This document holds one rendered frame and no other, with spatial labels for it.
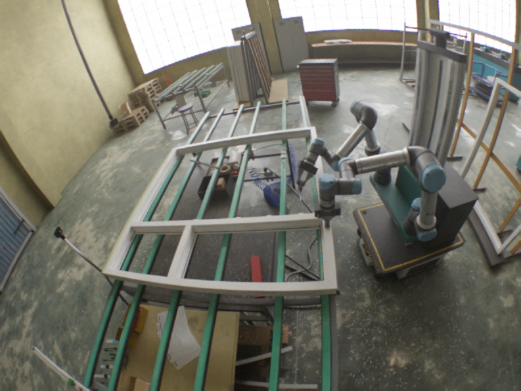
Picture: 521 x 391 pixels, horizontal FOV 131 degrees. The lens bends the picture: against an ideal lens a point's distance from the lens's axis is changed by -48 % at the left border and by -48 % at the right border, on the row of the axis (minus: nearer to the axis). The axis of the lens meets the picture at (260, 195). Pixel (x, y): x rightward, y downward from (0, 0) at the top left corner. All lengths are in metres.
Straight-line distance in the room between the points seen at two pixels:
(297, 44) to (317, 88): 3.61
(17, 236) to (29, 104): 3.41
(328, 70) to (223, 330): 4.31
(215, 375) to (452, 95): 1.88
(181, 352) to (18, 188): 6.00
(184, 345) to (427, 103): 2.03
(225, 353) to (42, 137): 6.88
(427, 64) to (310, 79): 3.54
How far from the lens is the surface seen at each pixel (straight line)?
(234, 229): 1.40
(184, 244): 1.40
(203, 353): 1.17
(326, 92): 4.75
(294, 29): 8.10
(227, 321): 1.41
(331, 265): 1.11
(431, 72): 1.46
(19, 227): 6.61
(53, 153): 7.37
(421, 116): 1.54
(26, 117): 7.25
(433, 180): 1.05
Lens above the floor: 1.92
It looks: 42 degrees down
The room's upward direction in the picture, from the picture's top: 16 degrees counter-clockwise
